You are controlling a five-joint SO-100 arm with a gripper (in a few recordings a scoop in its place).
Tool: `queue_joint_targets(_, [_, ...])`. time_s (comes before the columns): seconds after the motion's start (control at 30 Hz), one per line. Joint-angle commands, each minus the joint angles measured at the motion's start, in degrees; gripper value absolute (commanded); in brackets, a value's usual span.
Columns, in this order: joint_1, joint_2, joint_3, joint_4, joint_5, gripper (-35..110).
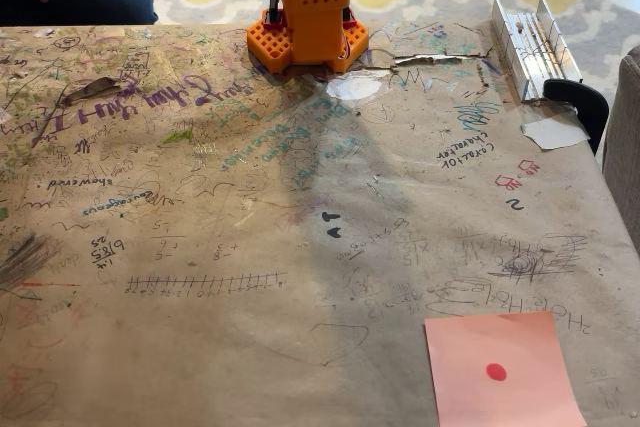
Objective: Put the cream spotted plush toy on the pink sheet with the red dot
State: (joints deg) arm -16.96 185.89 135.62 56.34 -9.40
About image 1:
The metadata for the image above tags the grey upholstered seat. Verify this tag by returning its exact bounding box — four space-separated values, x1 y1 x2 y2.
601 44 640 253

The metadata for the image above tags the pink sticky note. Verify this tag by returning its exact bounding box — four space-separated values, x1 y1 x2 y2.
424 310 588 427

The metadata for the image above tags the aluminium channel rail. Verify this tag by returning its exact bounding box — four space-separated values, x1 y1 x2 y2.
490 0 584 103

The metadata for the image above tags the scribbled brown paper table cover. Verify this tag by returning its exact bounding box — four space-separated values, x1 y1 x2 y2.
0 19 640 427

